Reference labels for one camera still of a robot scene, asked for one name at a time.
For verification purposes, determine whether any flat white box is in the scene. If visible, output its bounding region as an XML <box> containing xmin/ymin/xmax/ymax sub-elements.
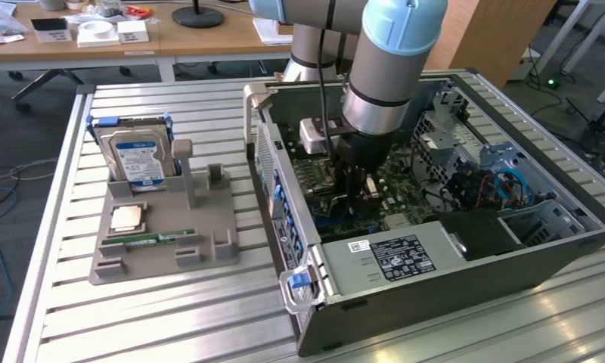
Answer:
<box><xmin>76</xmin><ymin>28</ymin><xmax>123</xmax><ymax>49</ymax></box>

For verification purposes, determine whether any grey power supply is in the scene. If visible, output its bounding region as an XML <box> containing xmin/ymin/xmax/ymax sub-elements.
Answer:
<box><xmin>310</xmin><ymin>221</ymin><xmax>468</xmax><ymax>298</ymax></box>

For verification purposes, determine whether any green RAM stick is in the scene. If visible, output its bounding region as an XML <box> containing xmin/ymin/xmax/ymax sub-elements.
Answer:
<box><xmin>102</xmin><ymin>228</ymin><xmax>198</xmax><ymax>247</ymax></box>

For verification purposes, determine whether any black and white box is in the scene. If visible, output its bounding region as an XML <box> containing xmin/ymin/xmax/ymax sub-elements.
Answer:
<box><xmin>31</xmin><ymin>17</ymin><xmax>74</xmax><ymax>43</ymax></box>

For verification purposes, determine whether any open grey PC case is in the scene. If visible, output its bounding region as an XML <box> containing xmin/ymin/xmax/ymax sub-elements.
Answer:
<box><xmin>243</xmin><ymin>67</ymin><xmax>605</xmax><ymax>358</ymax></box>

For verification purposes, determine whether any grey parts rack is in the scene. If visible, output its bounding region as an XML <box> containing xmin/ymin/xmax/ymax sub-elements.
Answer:
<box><xmin>88</xmin><ymin>138</ymin><xmax>243</xmax><ymax>287</ymax></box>

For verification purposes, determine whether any clear plastic bag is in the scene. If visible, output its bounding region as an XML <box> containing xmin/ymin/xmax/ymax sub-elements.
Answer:
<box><xmin>0</xmin><ymin>0</ymin><xmax>30</xmax><ymax>35</ymax></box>

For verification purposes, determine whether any silver drive bracket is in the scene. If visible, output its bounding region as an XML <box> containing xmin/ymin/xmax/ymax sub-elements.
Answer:
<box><xmin>499</xmin><ymin>199</ymin><xmax>587</xmax><ymax>247</ymax></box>

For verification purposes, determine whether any white labelled box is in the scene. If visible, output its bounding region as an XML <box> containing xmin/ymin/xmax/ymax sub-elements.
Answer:
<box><xmin>116</xmin><ymin>19</ymin><xmax>151</xmax><ymax>45</ymax></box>

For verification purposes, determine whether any white floor cable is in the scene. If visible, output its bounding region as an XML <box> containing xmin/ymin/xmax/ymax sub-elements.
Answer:
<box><xmin>0</xmin><ymin>157</ymin><xmax>56</xmax><ymax>182</ymax></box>

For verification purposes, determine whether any green motherboard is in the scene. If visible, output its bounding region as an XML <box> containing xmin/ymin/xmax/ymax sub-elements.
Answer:
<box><xmin>282</xmin><ymin>124</ymin><xmax>446</xmax><ymax>243</ymax></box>

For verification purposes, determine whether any white tape roll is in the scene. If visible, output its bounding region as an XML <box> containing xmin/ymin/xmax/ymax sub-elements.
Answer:
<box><xmin>78</xmin><ymin>20</ymin><xmax>114</xmax><ymax>39</ymax></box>

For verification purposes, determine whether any black chair base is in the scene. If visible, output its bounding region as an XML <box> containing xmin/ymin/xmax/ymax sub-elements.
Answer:
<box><xmin>7</xmin><ymin>66</ymin><xmax>132</xmax><ymax>113</ymax></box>

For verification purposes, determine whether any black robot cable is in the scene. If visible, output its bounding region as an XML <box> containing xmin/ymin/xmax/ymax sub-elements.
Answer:
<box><xmin>318</xmin><ymin>28</ymin><xmax>335</xmax><ymax>154</ymax></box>

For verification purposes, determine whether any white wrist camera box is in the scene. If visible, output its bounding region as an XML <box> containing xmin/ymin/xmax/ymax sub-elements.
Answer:
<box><xmin>299</xmin><ymin>118</ymin><xmax>346</xmax><ymax>155</ymax></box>

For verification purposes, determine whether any red packet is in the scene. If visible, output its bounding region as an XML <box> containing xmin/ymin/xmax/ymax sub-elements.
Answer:
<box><xmin>123</xmin><ymin>4</ymin><xmax>152</xmax><ymax>20</ymax></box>

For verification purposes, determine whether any copper-coloured CPU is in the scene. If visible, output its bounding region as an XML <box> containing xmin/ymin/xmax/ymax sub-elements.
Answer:
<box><xmin>108</xmin><ymin>206</ymin><xmax>146</xmax><ymax>232</ymax></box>

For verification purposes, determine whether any blue wire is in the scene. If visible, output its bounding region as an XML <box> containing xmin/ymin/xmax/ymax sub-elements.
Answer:
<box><xmin>491</xmin><ymin>166</ymin><xmax>534</xmax><ymax>209</ymax></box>

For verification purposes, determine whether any wooden desk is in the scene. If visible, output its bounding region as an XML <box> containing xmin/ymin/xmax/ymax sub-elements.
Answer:
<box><xmin>159</xmin><ymin>0</ymin><xmax>438</xmax><ymax>82</ymax></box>
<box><xmin>0</xmin><ymin>0</ymin><xmax>163</xmax><ymax>73</ymax></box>

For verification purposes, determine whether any white side desk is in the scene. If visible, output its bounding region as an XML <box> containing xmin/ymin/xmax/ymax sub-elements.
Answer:
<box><xmin>532</xmin><ymin>0</ymin><xmax>605</xmax><ymax>103</ymax></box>

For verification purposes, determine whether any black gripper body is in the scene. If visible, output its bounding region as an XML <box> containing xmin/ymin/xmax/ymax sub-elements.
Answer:
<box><xmin>331</xmin><ymin>131</ymin><xmax>396</xmax><ymax>172</ymax></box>

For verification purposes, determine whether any hard disk with blue carrier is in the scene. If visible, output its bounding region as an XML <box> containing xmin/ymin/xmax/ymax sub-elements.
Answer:
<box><xmin>84</xmin><ymin>112</ymin><xmax>179</xmax><ymax>194</ymax></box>

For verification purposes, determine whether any black lamp base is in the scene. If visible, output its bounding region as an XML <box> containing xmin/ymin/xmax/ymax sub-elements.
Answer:
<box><xmin>171</xmin><ymin>0</ymin><xmax>226</xmax><ymax>28</ymax></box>

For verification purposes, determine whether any CPU socket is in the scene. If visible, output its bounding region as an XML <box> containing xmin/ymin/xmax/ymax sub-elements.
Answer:
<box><xmin>316</xmin><ymin>157</ymin><xmax>339</xmax><ymax>189</ymax></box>

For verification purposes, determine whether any wooden cabinet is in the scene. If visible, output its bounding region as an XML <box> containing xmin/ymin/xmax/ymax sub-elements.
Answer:
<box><xmin>426</xmin><ymin>0</ymin><xmax>559</xmax><ymax>88</ymax></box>

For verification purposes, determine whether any silver disk bay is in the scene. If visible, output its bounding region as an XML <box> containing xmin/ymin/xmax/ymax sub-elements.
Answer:
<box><xmin>411</xmin><ymin>82</ymin><xmax>491</xmax><ymax>182</ymax></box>

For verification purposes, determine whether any white paper stack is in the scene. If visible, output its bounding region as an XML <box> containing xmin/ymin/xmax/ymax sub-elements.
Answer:
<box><xmin>252</xmin><ymin>17</ymin><xmax>295</xmax><ymax>46</ymax></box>

